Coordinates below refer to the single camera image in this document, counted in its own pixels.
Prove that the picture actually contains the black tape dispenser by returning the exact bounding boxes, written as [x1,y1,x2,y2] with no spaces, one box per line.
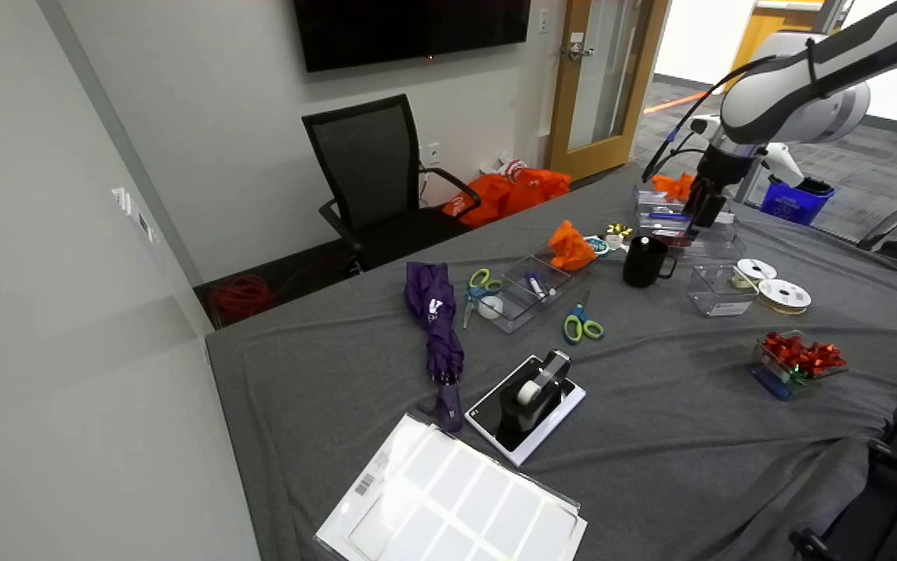
[498,347,577,430]

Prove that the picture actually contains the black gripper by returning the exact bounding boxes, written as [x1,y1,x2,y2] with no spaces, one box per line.
[682,175,731,249]

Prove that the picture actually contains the orange bags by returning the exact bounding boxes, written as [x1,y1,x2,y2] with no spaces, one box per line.
[443,165,577,229]

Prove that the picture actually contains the purple folded umbrella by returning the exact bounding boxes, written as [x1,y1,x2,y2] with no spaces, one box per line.
[402,260,471,436]

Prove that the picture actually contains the black cup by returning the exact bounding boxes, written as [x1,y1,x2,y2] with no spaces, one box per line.
[620,229,682,291]

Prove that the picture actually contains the green blue-trimmed scissors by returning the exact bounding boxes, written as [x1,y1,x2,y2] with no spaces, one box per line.
[558,300,611,349]

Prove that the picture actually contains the wooden door with glass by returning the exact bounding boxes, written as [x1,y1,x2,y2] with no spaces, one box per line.
[544,0,676,184]

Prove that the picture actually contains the white label sheets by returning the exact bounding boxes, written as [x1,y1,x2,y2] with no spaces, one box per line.
[315,411,592,561]

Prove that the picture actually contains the black wall television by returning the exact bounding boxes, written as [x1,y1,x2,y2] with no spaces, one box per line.
[291,0,535,76]

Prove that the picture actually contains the red cable coil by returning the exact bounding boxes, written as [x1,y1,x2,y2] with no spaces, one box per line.
[205,272,282,327]

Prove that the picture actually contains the blue bin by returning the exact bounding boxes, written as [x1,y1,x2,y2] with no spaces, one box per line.
[757,175,837,226]

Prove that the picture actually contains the orange cloth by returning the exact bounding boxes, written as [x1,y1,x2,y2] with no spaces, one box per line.
[544,217,598,276]

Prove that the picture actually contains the white and black flat box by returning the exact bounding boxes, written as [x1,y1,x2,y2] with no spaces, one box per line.
[462,356,588,466]

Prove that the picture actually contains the black mesh office chair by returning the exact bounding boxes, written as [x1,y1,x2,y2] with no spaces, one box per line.
[300,89,487,275]

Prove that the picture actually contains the yellow scissors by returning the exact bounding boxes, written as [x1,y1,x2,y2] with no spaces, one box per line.
[598,217,639,260]

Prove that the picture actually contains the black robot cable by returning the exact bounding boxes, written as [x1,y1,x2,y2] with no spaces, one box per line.
[639,53,786,188]

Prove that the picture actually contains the small white ribbon spool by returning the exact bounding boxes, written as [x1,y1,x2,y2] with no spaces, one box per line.
[729,255,783,293]

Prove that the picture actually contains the white wall plate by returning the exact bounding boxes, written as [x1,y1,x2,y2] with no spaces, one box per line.
[108,184,158,242]

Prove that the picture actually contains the large white ribbon spool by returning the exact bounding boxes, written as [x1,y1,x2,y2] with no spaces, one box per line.
[757,276,815,318]

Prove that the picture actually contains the clear plastic packet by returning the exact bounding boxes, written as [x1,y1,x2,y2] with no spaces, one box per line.
[632,188,699,242]

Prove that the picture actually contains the yellow wooden door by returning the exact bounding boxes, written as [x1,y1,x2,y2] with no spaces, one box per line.
[731,0,834,76]

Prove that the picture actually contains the grey tablecloth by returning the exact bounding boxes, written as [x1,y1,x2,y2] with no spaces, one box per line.
[202,160,897,561]

